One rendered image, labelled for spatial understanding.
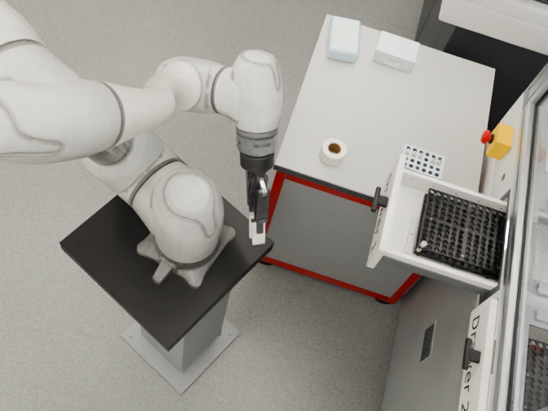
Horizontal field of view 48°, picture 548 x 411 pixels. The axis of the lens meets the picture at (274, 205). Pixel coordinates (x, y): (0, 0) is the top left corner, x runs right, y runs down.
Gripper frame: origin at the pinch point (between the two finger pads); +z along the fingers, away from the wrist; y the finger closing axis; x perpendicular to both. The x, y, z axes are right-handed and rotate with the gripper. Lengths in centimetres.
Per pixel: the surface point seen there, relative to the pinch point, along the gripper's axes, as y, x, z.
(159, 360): -44, -23, 79
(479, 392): 40, 39, 23
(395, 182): -4.9, 37.0, -4.5
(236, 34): -170, 35, 3
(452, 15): -61, 81, -30
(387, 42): -57, 57, -23
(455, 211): 2, 52, 3
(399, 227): -2.5, 38.8, 7.7
